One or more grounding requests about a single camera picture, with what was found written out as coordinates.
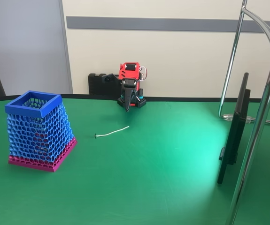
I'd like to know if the thin pale stick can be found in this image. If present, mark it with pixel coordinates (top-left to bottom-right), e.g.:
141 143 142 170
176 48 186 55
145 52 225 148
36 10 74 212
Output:
94 126 130 138

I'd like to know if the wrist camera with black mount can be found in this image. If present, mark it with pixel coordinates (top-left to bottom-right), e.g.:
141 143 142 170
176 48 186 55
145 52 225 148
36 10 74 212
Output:
102 73 118 84

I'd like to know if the black LED light panel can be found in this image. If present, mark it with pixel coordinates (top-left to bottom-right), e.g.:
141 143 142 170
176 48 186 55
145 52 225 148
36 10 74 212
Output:
216 72 252 185

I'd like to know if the green table cloth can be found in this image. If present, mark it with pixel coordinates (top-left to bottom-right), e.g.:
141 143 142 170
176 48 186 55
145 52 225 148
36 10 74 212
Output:
0 93 270 225

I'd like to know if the grey wall rail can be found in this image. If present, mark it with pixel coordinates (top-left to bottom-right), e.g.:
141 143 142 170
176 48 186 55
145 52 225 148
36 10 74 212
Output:
66 15 270 34

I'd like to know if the black plastic case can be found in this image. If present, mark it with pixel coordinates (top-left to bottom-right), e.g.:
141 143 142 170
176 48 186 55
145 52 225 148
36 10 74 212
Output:
88 73 122 96

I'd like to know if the blue and pink mesh basket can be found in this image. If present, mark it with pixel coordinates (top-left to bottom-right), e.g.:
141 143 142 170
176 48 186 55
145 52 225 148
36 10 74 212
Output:
4 90 78 173

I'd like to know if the red white servo cable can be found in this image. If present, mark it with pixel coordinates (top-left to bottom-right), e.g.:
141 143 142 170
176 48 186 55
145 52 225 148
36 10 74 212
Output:
138 66 149 82

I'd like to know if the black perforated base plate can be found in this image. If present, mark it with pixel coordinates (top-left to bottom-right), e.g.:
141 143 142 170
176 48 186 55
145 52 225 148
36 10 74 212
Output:
117 96 147 108

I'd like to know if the chrome tube stand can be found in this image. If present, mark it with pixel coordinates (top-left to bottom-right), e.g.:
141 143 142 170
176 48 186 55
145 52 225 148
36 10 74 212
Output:
218 0 270 225

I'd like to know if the clear plastic clip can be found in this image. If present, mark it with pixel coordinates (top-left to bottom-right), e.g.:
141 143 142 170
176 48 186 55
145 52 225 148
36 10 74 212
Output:
222 113 253 124

